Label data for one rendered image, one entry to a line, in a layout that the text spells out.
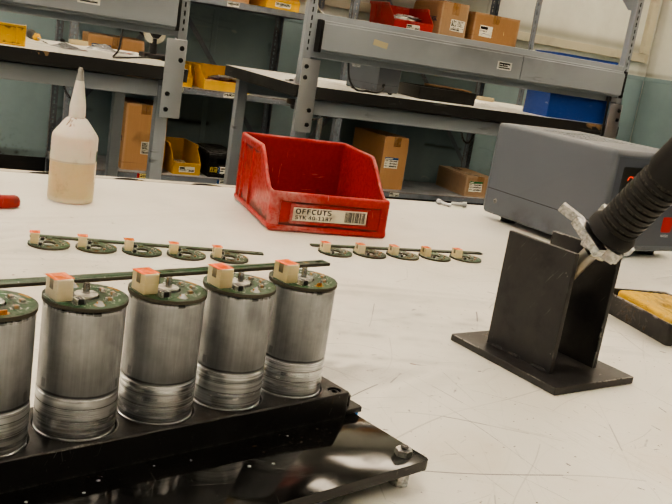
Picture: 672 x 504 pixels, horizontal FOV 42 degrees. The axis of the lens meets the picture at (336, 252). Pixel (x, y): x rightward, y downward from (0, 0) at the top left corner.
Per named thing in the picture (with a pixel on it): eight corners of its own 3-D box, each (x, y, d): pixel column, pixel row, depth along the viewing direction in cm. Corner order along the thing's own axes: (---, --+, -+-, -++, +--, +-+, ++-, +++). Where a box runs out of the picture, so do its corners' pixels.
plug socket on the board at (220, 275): (238, 287, 29) (240, 268, 29) (217, 289, 29) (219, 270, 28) (225, 280, 30) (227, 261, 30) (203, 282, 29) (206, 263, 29)
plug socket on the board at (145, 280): (165, 293, 27) (167, 273, 27) (140, 295, 27) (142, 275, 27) (152, 286, 28) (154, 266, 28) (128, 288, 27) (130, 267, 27)
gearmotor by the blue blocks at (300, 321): (329, 413, 33) (351, 283, 31) (277, 425, 31) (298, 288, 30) (289, 388, 34) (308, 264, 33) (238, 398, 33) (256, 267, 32)
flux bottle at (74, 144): (98, 199, 68) (110, 70, 66) (84, 207, 65) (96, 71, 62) (55, 192, 68) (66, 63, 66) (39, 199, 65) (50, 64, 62)
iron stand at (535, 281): (502, 439, 44) (629, 330, 38) (430, 302, 49) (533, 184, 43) (580, 425, 48) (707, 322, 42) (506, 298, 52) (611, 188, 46)
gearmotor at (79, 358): (126, 458, 27) (143, 301, 26) (50, 474, 25) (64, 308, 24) (90, 425, 29) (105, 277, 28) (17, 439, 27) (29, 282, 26)
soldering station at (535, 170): (677, 259, 82) (703, 158, 80) (593, 258, 76) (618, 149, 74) (560, 219, 94) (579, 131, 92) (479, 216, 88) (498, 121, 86)
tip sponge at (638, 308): (737, 349, 55) (743, 326, 54) (665, 346, 53) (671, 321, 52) (661, 310, 61) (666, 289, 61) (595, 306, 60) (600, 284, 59)
